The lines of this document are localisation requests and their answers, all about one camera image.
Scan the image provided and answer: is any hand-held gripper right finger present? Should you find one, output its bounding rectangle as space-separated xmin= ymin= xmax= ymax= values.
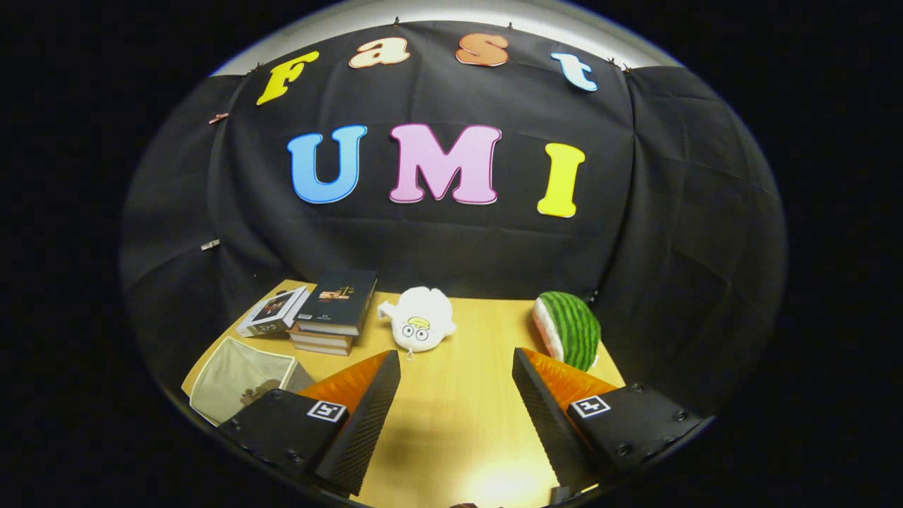
xmin=512 ymin=346 xmax=706 ymax=503

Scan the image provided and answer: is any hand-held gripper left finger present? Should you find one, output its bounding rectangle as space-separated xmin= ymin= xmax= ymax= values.
xmin=217 ymin=350 xmax=402 ymax=497

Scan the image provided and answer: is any brown fluffy shoe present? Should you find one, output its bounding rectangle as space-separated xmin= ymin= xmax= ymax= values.
xmin=240 ymin=380 xmax=283 ymax=408

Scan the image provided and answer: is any grey fabric storage box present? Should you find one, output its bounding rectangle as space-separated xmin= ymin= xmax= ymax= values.
xmin=189 ymin=337 xmax=316 ymax=427

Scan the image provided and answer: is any watermelon slice plush toy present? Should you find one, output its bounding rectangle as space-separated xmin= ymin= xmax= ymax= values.
xmin=532 ymin=291 xmax=602 ymax=373

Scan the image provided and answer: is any white plush toy with face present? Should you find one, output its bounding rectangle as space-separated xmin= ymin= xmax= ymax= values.
xmin=377 ymin=286 xmax=457 ymax=361

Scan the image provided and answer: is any dark cover book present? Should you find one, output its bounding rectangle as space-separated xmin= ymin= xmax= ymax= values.
xmin=295 ymin=270 xmax=378 ymax=337

